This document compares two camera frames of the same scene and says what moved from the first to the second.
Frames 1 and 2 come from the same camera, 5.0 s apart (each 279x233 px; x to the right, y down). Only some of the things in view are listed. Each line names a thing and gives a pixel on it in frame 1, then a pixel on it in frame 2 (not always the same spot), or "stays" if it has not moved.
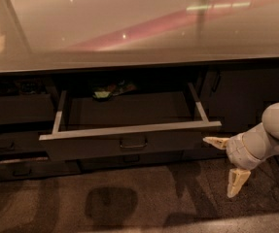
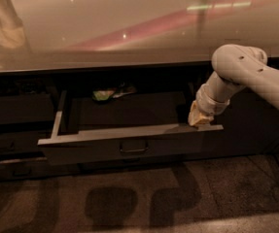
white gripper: x=238 y=152 to x=209 y=103
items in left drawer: x=24 y=85 stays
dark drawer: x=29 y=168 stays
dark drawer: x=14 y=142 stays
